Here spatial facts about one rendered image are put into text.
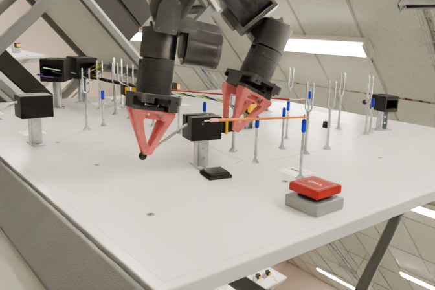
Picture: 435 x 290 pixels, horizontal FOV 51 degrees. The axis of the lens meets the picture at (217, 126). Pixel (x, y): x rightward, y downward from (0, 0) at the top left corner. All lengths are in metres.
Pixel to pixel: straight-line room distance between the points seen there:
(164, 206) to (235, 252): 0.15
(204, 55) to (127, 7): 1.12
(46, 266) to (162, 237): 0.13
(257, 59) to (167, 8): 0.19
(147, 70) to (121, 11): 1.10
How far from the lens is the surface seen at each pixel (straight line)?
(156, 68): 0.72
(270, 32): 0.80
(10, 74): 1.65
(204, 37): 0.73
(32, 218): 0.64
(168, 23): 0.69
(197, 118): 0.75
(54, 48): 8.69
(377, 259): 1.03
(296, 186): 0.62
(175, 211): 0.60
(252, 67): 0.79
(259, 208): 0.62
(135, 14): 1.84
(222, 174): 0.73
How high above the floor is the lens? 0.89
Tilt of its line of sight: 18 degrees up
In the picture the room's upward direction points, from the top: 38 degrees clockwise
